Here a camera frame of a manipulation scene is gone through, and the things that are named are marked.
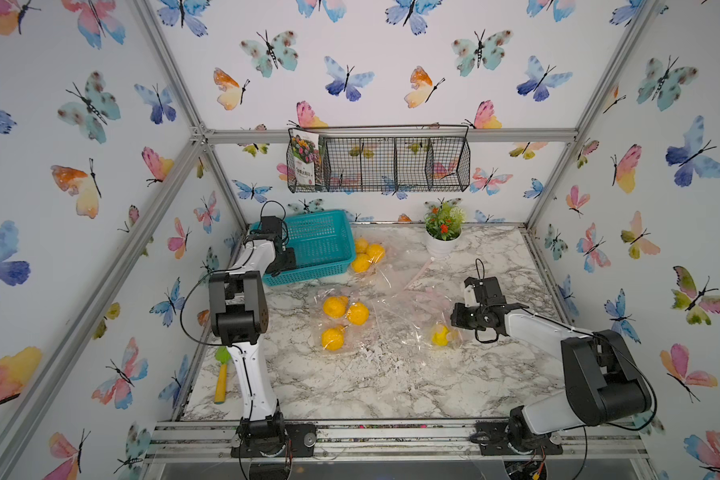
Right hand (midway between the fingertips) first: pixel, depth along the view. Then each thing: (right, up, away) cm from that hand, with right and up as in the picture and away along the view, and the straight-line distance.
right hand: (455, 313), depth 92 cm
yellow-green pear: (-6, -5, -6) cm, 10 cm away
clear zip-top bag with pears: (-12, -2, +3) cm, 13 cm away
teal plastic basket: (-44, +22, +22) cm, 54 cm away
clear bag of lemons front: (-35, 0, -4) cm, 35 cm away
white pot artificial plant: (-2, +27, +8) cm, 28 cm away
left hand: (-54, +16, +11) cm, 58 cm away
